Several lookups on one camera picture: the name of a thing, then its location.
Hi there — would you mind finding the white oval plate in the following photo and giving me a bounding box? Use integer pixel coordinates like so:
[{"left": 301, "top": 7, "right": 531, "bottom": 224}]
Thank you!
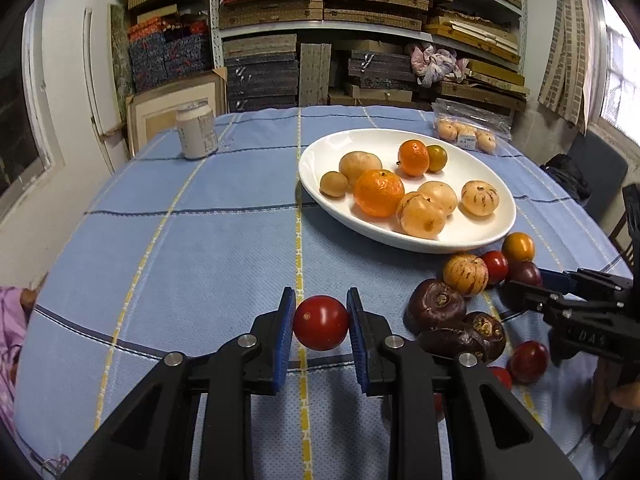
[{"left": 298, "top": 128, "right": 516, "bottom": 254}]

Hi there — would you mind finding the red tomato front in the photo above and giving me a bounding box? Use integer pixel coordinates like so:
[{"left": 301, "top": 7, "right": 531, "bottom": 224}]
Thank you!
[{"left": 509, "top": 340, "right": 549, "bottom": 385}]

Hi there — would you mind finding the orange-green tomato in plate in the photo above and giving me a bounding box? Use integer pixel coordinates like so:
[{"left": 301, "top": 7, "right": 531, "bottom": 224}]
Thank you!
[{"left": 426, "top": 144, "right": 448, "bottom": 174}]

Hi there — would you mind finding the blue checked tablecloth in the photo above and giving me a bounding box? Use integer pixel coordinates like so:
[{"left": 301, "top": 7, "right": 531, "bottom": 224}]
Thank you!
[{"left": 14, "top": 106, "right": 629, "bottom": 479}]

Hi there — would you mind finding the red cherry tomato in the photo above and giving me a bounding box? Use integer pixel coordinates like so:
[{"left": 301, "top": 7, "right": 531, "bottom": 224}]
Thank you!
[{"left": 293, "top": 295, "right": 349, "bottom": 351}]

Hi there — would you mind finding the large yellow pepino melon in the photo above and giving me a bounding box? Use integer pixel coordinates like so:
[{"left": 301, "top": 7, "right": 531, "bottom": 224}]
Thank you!
[{"left": 338, "top": 151, "right": 382, "bottom": 186}]

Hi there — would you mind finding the wooden framed panel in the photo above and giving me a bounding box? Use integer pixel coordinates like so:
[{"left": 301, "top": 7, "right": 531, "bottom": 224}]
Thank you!
[{"left": 126, "top": 67, "right": 229, "bottom": 156}]

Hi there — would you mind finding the metal storage shelf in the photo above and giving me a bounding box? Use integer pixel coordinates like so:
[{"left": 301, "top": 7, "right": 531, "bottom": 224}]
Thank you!
[{"left": 210, "top": 0, "right": 526, "bottom": 110}]

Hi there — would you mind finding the dark chair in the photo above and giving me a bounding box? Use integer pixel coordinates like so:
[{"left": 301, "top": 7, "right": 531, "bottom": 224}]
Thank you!
[{"left": 540, "top": 128, "right": 639, "bottom": 248}]

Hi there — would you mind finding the striped pale fruit in plate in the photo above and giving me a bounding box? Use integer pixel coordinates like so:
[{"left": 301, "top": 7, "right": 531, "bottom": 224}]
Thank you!
[{"left": 461, "top": 180, "right": 500, "bottom": 217}]

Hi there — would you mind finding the striped pepino small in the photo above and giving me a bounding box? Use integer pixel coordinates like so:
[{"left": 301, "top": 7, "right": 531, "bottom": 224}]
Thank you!
[{"left": 442, "top": 254, "right": 489, "bottom": 297}]

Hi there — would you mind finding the patterned curtain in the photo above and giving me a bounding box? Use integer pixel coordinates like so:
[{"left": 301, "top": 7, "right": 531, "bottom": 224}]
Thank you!
[{"left": 538, "top": 0, "right": 600, "bottom": 133}]

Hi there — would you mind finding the orange-yellow round fruit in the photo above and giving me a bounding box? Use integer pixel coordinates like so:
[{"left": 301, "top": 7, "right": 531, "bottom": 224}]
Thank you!
[{"left": 396, "top": 192, "right": 446, "bottom": 240}]

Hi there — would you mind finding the small brown longan fruit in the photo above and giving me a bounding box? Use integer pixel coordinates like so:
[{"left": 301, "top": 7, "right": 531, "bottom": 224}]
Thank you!
[{"left": 320, "top": 171, "right": 349, "bottom": 198}]

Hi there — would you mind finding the small mandarin orange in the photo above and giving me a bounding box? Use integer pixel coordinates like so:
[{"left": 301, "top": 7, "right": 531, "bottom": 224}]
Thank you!
[{"left": 397, "top": 140, "right": 431, "bottom": 177}]

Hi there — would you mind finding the silver drink can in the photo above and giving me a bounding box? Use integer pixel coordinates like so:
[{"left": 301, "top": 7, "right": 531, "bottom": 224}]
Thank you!
[{"left": 176, "top": 100, "right": 218, "bottom": 160}]

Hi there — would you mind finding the dark red plum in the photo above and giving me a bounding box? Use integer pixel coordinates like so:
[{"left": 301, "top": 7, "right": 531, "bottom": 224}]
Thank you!
[{"left": 508, "top": 261, "right": 544, "bottom": 287}]

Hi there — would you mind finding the small orange tomato back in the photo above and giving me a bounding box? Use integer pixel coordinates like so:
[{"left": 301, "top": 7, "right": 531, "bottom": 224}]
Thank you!
[{"left": 501, "top": 232, "right": 536, "bottom": 266}]

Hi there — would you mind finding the dark purple mangosteen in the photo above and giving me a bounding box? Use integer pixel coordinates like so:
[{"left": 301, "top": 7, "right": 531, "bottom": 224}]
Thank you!
[{"left": 404, "top": 278, "right": 466, "bottom": 335}]

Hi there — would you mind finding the yellow round fruit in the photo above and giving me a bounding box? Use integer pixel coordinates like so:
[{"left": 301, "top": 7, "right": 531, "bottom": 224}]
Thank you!
[{"left": 418, "top": 181, "right": 459, "bottom": 216}]

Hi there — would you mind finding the pink crumpled cloth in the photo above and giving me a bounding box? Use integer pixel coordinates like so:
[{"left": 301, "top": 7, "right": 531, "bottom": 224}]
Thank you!
[{"left": 409, "top": 44, "right": 469, "bottom": 88}]

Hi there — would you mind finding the red tomato right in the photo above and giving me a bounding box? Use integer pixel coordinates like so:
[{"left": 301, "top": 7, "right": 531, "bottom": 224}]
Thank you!
[{"left": 488, "top": 366, "right": 513, "bottom": 391}]

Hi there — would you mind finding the dark purple wrinkled fruit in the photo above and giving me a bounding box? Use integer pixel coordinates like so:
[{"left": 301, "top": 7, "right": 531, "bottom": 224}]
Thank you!
[{"left": 416, "top": 311, "right": 506, "bottom": 364}]

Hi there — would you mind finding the red tomato back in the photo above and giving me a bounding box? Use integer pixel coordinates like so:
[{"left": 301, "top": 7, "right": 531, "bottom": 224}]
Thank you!
[{"left": 482, "top": 250, "right": 509, "bottom": 286}]

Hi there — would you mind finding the large orange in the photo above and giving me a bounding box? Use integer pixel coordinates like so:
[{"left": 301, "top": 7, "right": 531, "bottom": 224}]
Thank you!
[{"left": 352, "top": 169, "right": 405, "bottom": 219}]

